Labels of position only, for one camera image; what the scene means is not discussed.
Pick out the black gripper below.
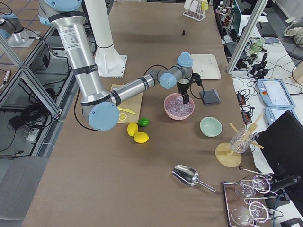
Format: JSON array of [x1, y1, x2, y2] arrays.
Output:
[[177, 79, 190, 104]]

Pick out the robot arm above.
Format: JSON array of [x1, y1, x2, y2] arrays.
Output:
[[39, 0, 193, 131], [0, 14, 40, 48]]

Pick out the pink bowl of ice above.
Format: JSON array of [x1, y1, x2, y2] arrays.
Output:
[[163, 93, 195, 121]]

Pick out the wooden cup stand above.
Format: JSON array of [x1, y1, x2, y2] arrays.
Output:
[[215, 113, 264, 167]]

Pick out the metal ice scoop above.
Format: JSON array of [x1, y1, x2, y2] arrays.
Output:
[[172, 164, 216, 192]]

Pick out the white cup rack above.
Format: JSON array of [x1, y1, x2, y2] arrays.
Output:
[[183, 0, 206, 22]]

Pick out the pink cup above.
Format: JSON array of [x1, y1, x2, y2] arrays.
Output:
[[189, 0, 199, 12]]

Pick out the white cup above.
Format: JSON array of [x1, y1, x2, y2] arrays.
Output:
[[184, 0, 192, 9]]

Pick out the yellow cup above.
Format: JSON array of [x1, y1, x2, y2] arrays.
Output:
[[201, 0, 209, 11]]

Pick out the grey folded cloth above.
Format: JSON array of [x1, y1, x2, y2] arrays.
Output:
[[199, 89, 221, 105]]

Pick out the green ceramic bowl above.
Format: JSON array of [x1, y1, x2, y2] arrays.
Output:
[[200, 117, 223, 137]]

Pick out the cream rabbit tray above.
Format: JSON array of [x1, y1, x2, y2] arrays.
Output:
[[191, 54, 221, 80]]

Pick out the green lime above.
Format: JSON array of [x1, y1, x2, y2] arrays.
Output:
[[138, 118, 150, 127]]

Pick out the wooden cutting board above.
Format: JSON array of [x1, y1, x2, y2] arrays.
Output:
[[118, 93, 143, 124]]

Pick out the yellow plastic knife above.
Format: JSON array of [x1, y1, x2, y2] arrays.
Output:
[[118, 107, 136, 115]]

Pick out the yellow lemon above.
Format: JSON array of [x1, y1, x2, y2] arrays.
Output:
[[127, 122, 139, 137], [133, 131, 149, 143]]

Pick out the clear textured glass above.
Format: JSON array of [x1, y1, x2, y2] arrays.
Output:
[[229, 128, 256, 154]]

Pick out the teach pendant tablet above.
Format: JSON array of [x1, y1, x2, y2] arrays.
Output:
[[265, 107, 298, 126], [257, 79, 296, 109]]

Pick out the black monitor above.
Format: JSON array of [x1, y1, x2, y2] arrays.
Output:
[[256, 110, 303, 176]]

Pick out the metal wine glass rack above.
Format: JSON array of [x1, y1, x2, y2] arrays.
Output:
[[222, 174, 284, 227]]

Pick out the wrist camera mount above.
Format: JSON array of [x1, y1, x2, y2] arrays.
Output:
[[190, 73, 203, 86]]

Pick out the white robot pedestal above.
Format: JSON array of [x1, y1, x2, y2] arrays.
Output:
[[85, 0, 127, 78]]

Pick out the aluminium frame post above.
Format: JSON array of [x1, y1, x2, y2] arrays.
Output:
[[226, 0, 268, 75]]

